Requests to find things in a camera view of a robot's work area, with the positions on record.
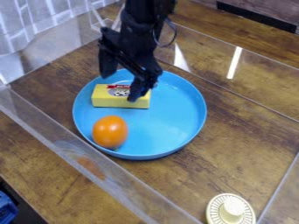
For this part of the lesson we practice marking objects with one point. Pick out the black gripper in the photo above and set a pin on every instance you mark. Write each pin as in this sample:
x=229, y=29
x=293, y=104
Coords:
x=135, y=42

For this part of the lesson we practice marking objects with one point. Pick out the blue round tray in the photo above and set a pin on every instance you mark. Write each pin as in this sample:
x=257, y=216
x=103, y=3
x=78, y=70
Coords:
x=159, y=130

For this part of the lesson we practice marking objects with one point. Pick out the orange tomato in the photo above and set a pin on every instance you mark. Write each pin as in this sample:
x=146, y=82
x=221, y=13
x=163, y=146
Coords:
x=110, y=132

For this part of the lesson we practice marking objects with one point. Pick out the grey checked curtain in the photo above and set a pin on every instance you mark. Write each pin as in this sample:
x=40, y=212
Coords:
x=27, y=17

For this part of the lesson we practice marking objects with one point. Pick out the cream round juicer lid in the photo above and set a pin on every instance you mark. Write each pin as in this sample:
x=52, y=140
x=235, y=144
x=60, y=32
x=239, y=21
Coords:
x=230, y=209

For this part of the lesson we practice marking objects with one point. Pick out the yellow butter brick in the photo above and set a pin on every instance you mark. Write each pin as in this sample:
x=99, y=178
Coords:
x=111, y=96

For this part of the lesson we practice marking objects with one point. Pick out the blue object at corner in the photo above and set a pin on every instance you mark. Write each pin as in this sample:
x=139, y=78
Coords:
x=8, y=209

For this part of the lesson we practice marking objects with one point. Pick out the clear acrylic enclosure wall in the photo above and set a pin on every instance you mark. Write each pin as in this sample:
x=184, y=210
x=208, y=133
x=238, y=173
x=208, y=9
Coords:
x=242, y=64

